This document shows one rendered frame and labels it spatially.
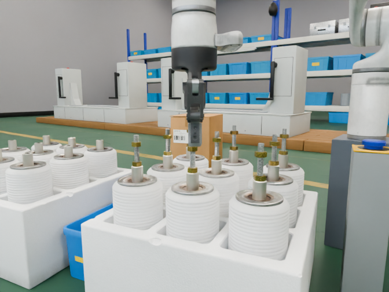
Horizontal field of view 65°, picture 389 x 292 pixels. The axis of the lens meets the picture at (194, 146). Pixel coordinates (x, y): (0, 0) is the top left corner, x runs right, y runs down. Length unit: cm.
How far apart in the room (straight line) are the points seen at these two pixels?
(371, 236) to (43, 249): 68
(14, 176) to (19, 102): 620
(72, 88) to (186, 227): 445
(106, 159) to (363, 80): 72
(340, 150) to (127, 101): 309
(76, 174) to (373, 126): 77
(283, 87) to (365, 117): 176
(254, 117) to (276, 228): 219
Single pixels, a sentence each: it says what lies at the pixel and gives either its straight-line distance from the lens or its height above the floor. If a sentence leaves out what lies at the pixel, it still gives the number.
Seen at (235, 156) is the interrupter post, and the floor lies 27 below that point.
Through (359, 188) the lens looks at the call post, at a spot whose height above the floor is 24.
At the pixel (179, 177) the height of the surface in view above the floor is 24.
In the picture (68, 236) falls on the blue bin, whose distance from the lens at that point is 76.
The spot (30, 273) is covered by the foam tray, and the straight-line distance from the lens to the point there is 79.
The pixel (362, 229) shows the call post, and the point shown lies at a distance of 68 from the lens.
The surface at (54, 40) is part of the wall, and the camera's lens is 741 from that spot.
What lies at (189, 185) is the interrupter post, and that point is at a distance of 53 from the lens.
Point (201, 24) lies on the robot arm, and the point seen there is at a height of 52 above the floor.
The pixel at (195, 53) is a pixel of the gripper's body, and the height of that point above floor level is 48.
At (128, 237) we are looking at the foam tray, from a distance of 55.
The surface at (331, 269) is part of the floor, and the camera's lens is 85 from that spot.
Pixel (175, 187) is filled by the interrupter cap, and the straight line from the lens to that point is 54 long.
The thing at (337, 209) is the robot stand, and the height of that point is 11.
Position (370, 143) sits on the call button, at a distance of 65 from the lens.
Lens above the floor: 41
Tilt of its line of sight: 9 degrees down
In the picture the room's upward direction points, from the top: straight up
